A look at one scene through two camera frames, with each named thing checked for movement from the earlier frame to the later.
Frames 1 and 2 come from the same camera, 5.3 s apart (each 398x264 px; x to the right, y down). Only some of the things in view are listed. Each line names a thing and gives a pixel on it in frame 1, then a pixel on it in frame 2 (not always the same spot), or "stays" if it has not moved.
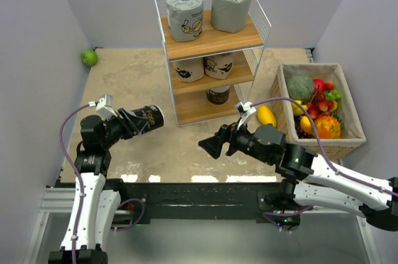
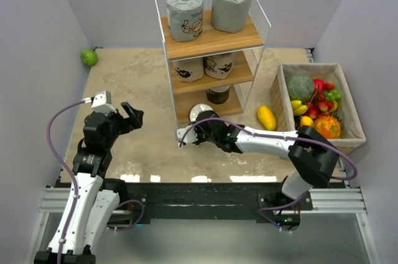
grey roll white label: [231, 0] stays
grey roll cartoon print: [185, 9] stays
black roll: [218, 95] stays
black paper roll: [147, 118] -> [196, 109]
